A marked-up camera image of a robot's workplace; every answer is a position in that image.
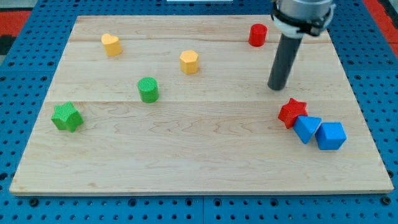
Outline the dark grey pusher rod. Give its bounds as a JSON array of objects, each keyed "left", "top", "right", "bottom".
[{"left": 267, "top": 34, "right": 302, "bottom": 91}]

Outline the red cylinder block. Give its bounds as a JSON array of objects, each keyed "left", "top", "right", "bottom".
[{"left": 248, "top": 24, "right": 267, "bottom": 47}]

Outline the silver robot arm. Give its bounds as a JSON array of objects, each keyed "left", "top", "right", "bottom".
[{"left": 267, "top": 0, "right": 336, "bottom": 91}]

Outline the red star block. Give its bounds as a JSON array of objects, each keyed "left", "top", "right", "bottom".
[{"left": 278, "top": 98, "right": 308, "bottom": 129}]

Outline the green star block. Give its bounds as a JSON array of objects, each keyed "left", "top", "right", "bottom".
[{"left": 51, "top": 101, "right": 84, "bottom": 133}]

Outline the blue triangle block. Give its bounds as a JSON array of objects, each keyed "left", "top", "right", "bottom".
[{"left": 293, "top": 115, "right": 322, "bottom": 144}]

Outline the blue cube block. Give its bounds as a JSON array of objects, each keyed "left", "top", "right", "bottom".
[{"left": 315, "top": 122, "right": 347, "bottom": 150}]

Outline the yellow hexagon block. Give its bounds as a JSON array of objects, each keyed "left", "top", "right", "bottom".
[{"left": 180, "top": 50, "right": 199, "bottom": 75}]

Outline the green cylinder block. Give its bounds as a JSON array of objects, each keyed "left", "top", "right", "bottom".
[{"left": 137, "top": 77, "right": 159, "bottom": 103}]

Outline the wooden board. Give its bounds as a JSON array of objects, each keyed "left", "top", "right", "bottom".
[{"left": 9, "top": 15, "right": 394, "bottom": 196}]

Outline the yellow heart block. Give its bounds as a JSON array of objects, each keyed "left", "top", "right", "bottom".
[{"left": 101, "top": 34, "right": 123, "bottom": 57}]

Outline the black cable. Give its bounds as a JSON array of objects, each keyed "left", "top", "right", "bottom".
[{"left": 270, "top": 2, "right": 331, "bottom": 37}]

